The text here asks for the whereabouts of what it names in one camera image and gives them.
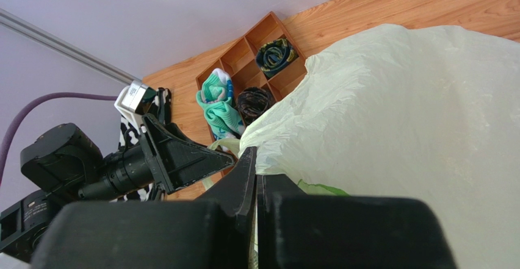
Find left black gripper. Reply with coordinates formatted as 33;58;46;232
140;114;236;193

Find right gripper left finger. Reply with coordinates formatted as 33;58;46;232
31;147;257;268

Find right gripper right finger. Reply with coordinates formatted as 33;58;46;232
257;175;456;268

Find pale green plastic bag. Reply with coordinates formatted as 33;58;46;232
220;24;519;268

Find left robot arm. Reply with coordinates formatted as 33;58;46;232
1;114;235;262

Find teal white socks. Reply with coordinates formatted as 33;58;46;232
196;68;245;140

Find zebra pattern cloth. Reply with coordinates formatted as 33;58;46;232
112;88;172;202

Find black rolled sock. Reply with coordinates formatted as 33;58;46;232
237;87;276;125

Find brown wooden divider tray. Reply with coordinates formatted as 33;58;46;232
195;12;307;109

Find dark blue patterned sock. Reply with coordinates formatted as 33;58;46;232
255;38;299;79

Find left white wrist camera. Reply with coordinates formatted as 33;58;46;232
114;80;157;130

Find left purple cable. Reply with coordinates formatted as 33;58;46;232
0;92;118;188

